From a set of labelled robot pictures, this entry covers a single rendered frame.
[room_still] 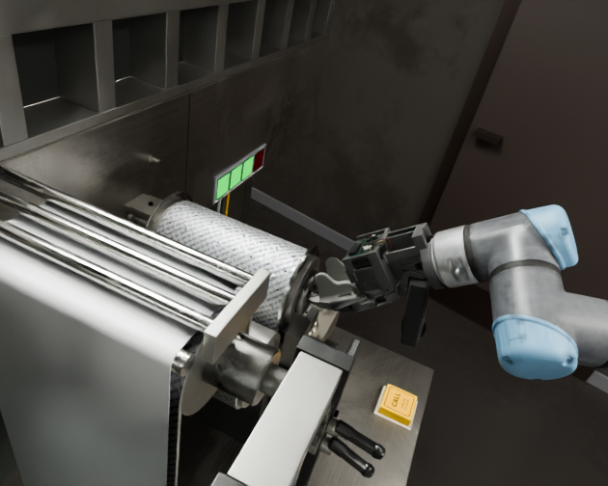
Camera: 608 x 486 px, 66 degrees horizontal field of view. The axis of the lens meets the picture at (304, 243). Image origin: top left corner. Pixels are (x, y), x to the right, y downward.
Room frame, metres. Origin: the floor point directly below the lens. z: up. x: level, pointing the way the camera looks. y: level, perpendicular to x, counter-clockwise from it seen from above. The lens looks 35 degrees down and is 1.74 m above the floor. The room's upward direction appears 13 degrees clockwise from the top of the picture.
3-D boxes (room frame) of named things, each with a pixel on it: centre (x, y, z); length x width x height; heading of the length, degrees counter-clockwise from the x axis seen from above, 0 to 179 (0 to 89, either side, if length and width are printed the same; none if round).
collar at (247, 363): (0.33, 0.03, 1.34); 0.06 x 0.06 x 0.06; 74
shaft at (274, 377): (0.32, -0.02, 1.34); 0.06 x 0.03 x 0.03; 74
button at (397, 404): (0.67, -0.28, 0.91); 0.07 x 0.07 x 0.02; 74
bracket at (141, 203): (0.66, 0.28, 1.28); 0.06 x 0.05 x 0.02; 74
